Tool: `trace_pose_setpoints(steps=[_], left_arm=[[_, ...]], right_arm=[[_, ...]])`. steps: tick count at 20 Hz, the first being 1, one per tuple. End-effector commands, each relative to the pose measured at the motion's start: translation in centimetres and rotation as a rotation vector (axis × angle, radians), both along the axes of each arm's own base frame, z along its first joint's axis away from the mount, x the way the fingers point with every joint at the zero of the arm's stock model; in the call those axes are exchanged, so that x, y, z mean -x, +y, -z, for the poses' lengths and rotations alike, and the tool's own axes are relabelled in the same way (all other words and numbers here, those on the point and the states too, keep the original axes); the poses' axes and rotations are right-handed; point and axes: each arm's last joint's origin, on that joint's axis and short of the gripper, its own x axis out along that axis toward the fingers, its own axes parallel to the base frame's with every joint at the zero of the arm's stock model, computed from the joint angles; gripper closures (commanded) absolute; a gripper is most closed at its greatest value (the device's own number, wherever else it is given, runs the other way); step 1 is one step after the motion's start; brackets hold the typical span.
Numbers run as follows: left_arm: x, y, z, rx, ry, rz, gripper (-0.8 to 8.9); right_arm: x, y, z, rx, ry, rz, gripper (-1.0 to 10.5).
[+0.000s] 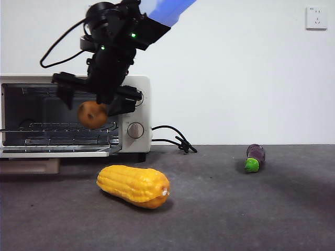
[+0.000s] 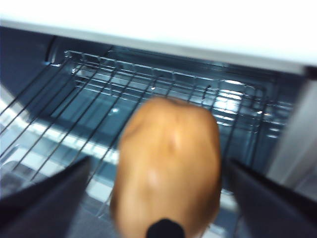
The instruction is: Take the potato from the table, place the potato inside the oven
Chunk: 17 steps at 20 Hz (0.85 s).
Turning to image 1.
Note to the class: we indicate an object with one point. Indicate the purple eggplant, green stem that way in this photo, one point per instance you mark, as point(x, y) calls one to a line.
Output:
point(256, 154)

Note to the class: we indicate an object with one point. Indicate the beige oven knob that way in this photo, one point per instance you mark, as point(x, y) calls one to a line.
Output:
point(135, 130)

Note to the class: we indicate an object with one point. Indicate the white wall socket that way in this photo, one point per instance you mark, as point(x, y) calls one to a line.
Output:
point(316, 18)

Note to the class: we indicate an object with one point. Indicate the white toaster oven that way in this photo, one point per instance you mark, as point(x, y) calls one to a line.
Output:
point(145, 117)

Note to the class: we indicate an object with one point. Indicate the yellow corn cob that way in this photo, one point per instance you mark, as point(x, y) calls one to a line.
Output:
point(131, 184)

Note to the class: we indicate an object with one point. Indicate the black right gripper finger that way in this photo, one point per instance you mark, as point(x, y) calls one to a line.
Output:
point(65, 94)
point(123, 107)

